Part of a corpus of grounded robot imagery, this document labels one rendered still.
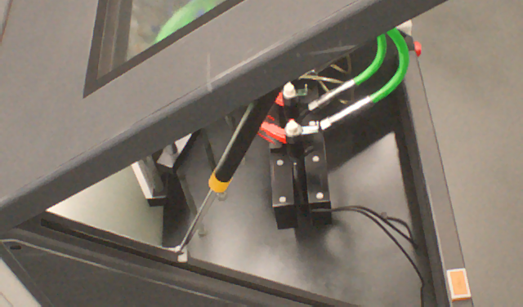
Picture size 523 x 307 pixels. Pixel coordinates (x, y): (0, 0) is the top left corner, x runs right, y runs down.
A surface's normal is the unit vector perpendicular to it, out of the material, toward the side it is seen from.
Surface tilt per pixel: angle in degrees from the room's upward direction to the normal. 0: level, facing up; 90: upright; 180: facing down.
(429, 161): 0
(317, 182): 0
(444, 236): 0
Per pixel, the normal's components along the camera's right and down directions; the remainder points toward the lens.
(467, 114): -0.11, -0.62
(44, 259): 0.04, 0.78
